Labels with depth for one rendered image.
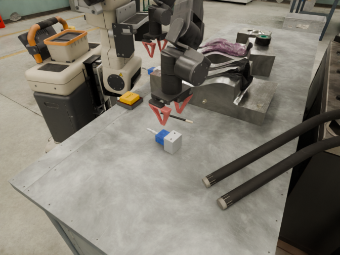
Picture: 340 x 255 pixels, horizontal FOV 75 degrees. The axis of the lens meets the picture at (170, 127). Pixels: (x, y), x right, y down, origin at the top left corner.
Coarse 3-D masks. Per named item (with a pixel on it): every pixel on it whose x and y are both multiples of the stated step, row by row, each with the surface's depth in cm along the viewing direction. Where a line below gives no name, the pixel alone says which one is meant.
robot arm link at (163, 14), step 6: (156, 0) 89; (162, 6) 88; (168, 6) 86; (156, 12) 88; (162, 12) 85; (168, 12) 87; (156, 18) 89; (162, 18) 87; (168, 18) 88; (162, 24) 88; (168, 24) 89
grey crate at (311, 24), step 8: (288, 16) 388; (296, 16) 383; (304, 16) 378; (312, 16) 373; (320, 16) 367; (288, 24) 364; (296, 24) 358; (304, 24) 354; (312, 24) 349; (320, 24) 344; (312, 32) 355; (320, 32) 349
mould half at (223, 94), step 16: (224, 64) 100; (160, 80) 95; (208, 80) 88; (224, 80) 82; (240, 80) 85; (256, 80) 98; (192, 96) 91; (208, 96) 87; (224, 96) 83; (240, 96) 87; (256, 96) 87; (272, 96) 87; (224, 112) 87; (240, 112) 83; (256, 112) 80
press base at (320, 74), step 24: (312, 96) 153; (312, 168) 89; (336, 168) 84; (288, 192) 107; (312, 192) 96; (336, 192) 90; (288, 216) 111; (312, 216) 103; (336, 216) 96; (288, 240) 124; (312, 240) 112; (336, 240) 104
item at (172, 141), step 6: (156, 132) 75; (162, 132) 73; (168, 132) 73; (174, 132) 71; (156, 138) 73; (162, 138) 71; (168, 138) 69; (174, 138) 69; (180, 138) 71; (162, 144) 72; (168, 144) 69; (174, 144) 69; (180, 144) 73; (168, 150) 71; (174, 150) 71
